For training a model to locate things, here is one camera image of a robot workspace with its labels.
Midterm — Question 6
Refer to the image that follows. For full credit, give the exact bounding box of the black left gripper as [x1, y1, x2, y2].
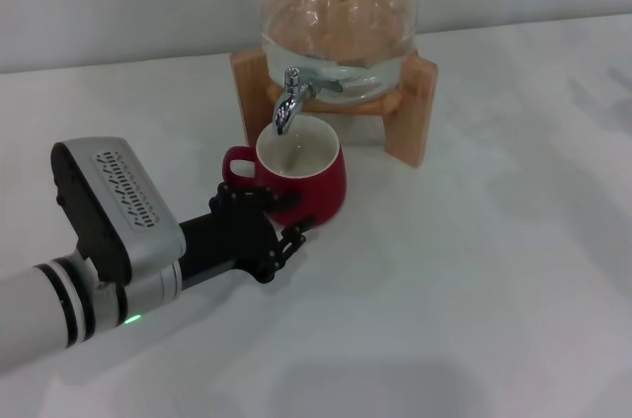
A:
[177, 180, 317, 287]

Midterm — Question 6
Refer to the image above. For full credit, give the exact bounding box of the red ceramic cup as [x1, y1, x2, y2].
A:
[220, 120, 348, 227]

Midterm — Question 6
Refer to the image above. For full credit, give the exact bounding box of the chrome faucet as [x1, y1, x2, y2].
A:
[273, 66, 346, 136]

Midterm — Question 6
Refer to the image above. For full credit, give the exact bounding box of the wooden dispenser stand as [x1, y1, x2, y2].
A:
[229, 44, 439, 171]

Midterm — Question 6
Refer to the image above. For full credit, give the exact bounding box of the glass water dispenser jar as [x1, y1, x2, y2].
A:
[256, 0, 424, 107]

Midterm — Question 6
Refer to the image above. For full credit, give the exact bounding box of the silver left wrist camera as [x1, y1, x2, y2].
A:
[50, 136, 187, 286]

